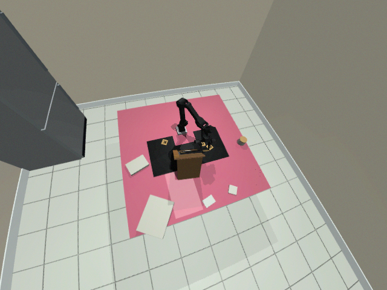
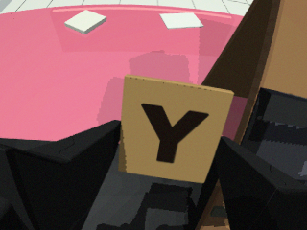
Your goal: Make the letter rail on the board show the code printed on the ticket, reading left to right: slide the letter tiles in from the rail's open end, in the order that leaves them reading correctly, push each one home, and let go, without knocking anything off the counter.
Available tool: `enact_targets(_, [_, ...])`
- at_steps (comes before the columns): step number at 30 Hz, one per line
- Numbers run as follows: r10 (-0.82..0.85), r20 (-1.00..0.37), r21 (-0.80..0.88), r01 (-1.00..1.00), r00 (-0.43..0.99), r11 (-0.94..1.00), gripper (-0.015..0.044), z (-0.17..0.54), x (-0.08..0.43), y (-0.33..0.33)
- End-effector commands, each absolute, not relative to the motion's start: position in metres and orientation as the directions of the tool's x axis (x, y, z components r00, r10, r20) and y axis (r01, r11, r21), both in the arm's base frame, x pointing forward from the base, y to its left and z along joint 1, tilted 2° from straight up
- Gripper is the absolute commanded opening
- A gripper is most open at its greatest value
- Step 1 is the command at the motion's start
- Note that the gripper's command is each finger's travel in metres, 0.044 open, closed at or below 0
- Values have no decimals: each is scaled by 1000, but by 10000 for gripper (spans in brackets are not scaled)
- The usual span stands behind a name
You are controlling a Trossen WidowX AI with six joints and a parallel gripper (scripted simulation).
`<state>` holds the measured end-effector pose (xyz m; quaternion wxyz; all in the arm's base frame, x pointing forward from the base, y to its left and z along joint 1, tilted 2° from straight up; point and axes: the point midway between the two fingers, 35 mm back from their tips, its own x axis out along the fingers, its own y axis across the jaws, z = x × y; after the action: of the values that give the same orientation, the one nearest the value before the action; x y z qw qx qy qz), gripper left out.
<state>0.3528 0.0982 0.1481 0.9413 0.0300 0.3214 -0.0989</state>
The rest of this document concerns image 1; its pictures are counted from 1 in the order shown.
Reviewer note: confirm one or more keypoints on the small grey cylinder with tan lid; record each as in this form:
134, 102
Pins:
242, 140

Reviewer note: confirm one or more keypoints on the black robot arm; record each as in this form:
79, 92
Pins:
200, 122

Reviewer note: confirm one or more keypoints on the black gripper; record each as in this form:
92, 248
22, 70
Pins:
200, 141

